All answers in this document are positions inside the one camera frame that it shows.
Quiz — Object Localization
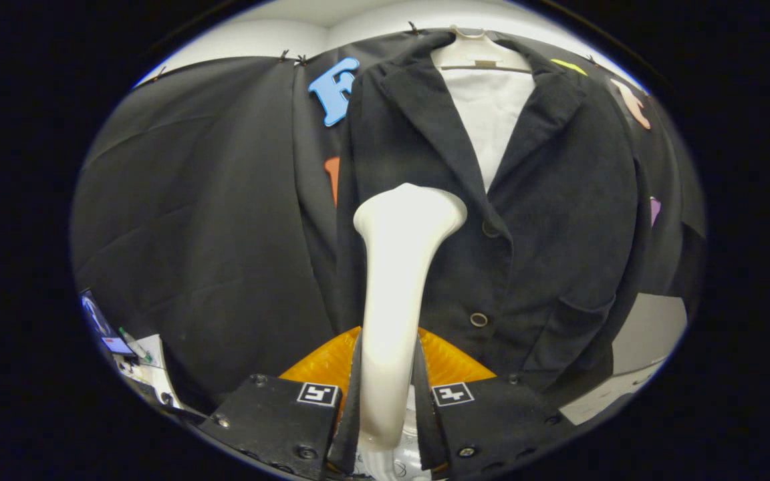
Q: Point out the black suit jacket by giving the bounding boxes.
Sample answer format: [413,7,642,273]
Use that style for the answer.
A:
[335,30,653,396]

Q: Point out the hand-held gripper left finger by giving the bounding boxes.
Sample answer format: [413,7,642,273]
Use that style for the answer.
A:
[198,326,363,481]

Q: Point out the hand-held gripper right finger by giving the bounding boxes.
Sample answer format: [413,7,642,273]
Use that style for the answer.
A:
[414,327,573,478]

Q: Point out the white shirt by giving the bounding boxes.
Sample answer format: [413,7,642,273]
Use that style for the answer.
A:
[440,67,537,194]

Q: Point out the small screen device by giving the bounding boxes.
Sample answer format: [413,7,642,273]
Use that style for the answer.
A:
[80,289,136,357]

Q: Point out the white side table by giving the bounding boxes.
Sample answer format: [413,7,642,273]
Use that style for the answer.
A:
[116,333,184,410]

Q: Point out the cream clothes hanger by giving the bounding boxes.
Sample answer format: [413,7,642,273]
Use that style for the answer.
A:
[430,25,534,73]

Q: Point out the grey cabinet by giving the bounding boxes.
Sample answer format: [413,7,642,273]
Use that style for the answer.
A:
[559,293,688,426]

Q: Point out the black backdrop cloth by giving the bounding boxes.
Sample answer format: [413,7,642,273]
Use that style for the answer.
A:
[71,30,707,416]

